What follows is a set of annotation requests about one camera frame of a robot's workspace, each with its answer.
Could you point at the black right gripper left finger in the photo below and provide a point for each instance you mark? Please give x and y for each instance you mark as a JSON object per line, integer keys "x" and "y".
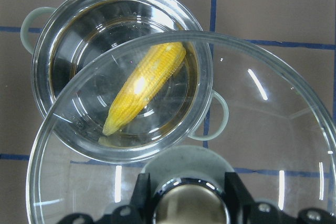
{"x": 142, "y": 199}

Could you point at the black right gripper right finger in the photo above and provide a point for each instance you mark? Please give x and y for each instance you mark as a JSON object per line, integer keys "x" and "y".
{"x": 237, "y": 198}

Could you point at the glass pot lid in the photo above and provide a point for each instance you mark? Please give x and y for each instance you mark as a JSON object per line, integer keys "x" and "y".
{"x": 279, "y": 139}

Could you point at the yellow corn cob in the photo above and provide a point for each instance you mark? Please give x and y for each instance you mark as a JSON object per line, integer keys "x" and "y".
{"x": 149, "y": 76}

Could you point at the pale green cooking pot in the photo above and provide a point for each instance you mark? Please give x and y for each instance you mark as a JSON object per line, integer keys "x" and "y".
{"x": 83, "y": 52}

